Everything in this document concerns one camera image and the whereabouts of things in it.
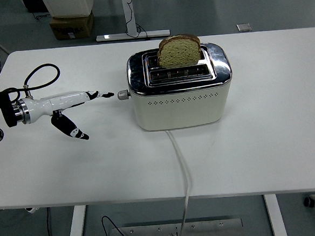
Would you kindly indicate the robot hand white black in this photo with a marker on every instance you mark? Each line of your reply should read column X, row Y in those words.
column 56, row 102

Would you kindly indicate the cream and chrome toaster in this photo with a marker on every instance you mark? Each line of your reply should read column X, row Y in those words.
column 178, row 111

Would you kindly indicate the brown cardboard box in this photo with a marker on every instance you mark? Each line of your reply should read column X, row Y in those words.
column 71, row 26

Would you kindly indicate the black box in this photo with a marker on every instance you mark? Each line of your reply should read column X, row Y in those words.
column 33, row 3

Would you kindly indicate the small white clip under table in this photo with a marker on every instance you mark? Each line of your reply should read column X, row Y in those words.
column 31, row 210

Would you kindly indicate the white desk leg with foot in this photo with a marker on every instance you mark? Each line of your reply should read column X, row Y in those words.
column 129, row 17

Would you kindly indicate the white table leg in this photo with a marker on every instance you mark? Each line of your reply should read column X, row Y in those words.
column 275, row 217
column 76, row 229

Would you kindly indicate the brown bread slice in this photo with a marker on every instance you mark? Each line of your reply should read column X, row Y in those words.
column 178, row 54

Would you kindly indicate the grey metal plate with screws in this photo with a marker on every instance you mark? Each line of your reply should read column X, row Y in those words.
column 208, row 231

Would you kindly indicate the grey floor socket plate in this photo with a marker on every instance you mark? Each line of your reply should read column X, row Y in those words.
column 244, row 27

